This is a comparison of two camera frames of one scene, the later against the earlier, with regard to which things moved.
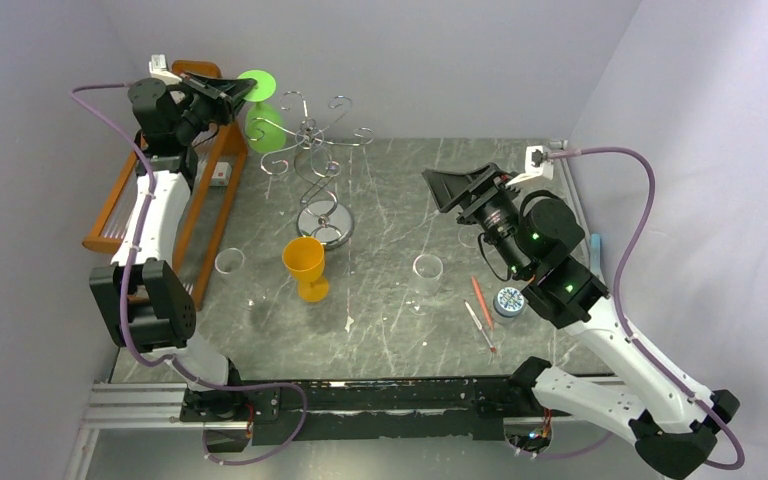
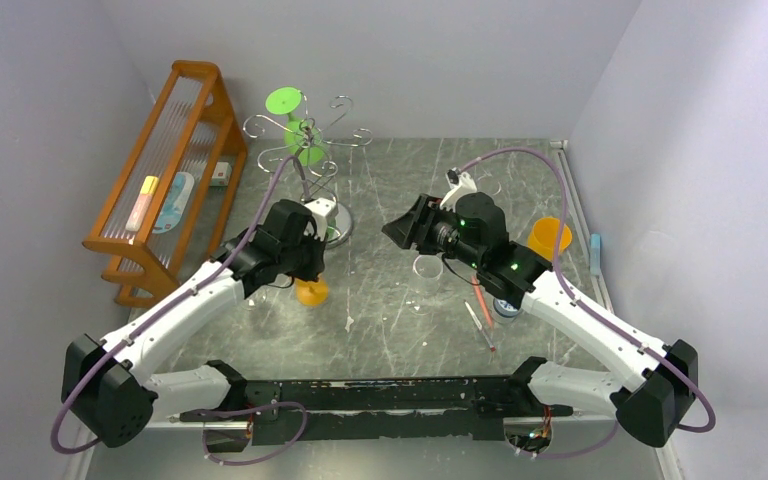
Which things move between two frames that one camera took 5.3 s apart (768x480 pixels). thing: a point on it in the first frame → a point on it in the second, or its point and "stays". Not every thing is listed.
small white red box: [221, 174] stays
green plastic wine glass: [264, 125] → [300, 137]
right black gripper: [475, 199] → [421, 225]
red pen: [478, 291] stays
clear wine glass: [427, 270] stays
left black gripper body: [208, 108] → [304, 263]
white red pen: [478, 324] stays
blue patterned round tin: [508, 302] stays
